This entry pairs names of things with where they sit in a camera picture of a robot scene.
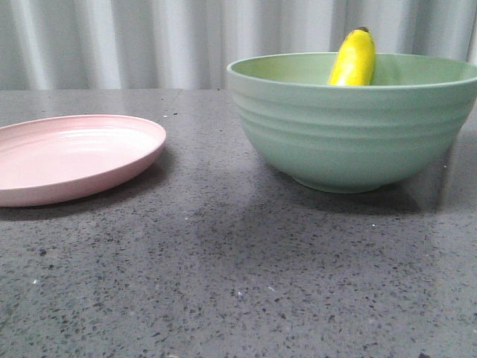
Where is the yellow banana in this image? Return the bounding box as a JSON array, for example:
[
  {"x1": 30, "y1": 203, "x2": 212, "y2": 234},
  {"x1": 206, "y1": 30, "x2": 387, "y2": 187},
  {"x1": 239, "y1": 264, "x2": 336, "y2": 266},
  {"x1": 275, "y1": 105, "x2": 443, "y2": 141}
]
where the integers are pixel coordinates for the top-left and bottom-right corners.
[{"x1": 327, "y1": 27, "x2": 376, "y2": 86}]

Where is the green ribbed bowl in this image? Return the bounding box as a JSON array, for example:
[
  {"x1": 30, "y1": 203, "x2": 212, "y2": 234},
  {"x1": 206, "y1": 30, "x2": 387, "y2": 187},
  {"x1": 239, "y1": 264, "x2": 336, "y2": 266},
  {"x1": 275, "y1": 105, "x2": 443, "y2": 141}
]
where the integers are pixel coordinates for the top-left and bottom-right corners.
[{"x1": 226, "y1": 51, "x2": 477, "y2": 195}]

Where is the pink plate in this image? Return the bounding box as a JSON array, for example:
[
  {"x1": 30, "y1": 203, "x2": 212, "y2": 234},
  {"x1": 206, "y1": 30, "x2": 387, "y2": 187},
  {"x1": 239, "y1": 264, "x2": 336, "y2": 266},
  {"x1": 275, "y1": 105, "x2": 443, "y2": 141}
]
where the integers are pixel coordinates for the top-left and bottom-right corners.
[{"x1": 1, "y1": 114, "x2": 166, "y2": 207}]

